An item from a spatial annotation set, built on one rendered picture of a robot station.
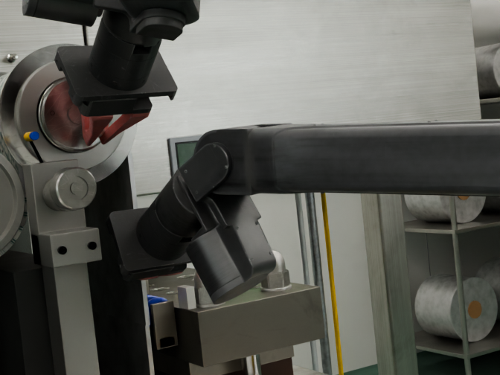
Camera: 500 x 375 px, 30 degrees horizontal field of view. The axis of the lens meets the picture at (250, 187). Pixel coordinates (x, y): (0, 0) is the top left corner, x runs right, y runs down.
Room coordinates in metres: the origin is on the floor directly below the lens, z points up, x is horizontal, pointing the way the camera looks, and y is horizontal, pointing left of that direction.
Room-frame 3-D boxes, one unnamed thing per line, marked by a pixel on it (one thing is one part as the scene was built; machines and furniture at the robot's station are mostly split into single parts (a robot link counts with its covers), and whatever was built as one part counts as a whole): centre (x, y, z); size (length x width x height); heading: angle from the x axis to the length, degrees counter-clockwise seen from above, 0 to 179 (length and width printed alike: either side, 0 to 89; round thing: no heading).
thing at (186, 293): (1.01, 0.08, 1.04); 0.02 x 0.01 x 0.02; 31
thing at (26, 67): (0.96, 0.18, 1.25); 0.15 x 0.01 x 0.15; 120
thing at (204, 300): (1.02, 0.06, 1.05); 0.04 x 0.04 x 0.04
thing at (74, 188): (0.88, 0.17, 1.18); 0.04 x 0.02 x 0.04; 121
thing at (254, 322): (1.19, 0.10, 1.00); 0.40 x 0.16 x 0.06; 31
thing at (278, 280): (1.08, -0.02, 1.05); 0.04 x 0.04 x 0.04
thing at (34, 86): (1.07, 0.24, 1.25); 0.26 x 0.12 x 0.12; 31
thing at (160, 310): (1.11, 0.16, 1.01); 0.23 x 0.03 x 0.05; 31
